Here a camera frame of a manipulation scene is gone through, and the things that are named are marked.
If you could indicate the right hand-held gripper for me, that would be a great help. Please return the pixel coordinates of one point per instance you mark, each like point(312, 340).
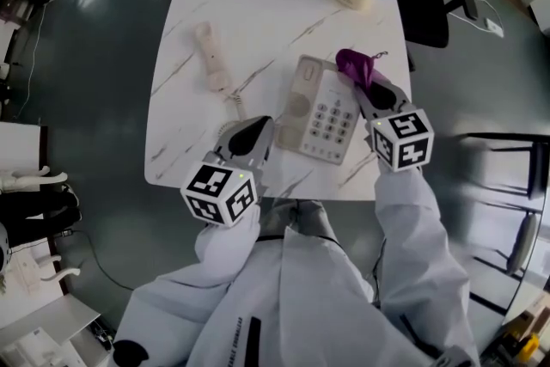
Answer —
point(404, 142)

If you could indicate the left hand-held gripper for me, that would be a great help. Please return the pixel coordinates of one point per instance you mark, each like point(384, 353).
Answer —
point(219, 193)

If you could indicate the purple cloth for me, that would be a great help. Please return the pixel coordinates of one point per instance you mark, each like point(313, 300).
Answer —
point(356, 64)

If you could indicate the white desk telephone base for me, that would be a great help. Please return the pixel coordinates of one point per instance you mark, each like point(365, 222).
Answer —
point(301, 107)

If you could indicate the person's left forearm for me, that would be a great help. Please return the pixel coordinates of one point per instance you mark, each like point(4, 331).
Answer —
point(223, 245)

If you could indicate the person's right forearm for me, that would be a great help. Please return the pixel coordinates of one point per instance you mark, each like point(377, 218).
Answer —
point(408, 228)

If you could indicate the white telephone handset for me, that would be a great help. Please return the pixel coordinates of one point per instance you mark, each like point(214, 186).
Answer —
point(210, 56)

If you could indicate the person's left leg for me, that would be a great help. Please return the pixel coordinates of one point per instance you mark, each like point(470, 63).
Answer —
point(279, 219)

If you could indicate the person's leg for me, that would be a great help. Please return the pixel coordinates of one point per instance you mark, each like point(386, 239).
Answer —
point(318, 223)
point(279, 219)

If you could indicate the person's right leg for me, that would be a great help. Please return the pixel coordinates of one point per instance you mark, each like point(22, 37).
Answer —
point(318, 223)

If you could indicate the white power strip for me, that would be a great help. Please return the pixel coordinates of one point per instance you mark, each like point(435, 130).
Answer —
point(494, 28)

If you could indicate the person's white coat torso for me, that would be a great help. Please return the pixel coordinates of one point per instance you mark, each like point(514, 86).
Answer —
point(309, 305)

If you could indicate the white cabinet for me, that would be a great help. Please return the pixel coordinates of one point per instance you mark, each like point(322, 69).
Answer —
point(541, 13)

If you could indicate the grey backed chair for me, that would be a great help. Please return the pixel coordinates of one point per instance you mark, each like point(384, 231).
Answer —
point(524, 245)

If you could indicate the light wooden desk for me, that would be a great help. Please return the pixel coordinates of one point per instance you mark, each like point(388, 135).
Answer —
point(21, 142)

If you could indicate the white curved chair armrest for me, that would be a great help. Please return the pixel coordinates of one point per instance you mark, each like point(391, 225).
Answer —
point(60, 274)

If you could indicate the white low desk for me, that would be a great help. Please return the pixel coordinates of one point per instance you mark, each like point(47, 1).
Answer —
point(56, 316)

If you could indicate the yellow black tool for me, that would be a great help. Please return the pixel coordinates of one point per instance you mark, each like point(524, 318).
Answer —
point(528, 348)

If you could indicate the black metal frame chair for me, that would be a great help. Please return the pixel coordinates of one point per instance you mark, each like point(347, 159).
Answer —
point(539, 167)

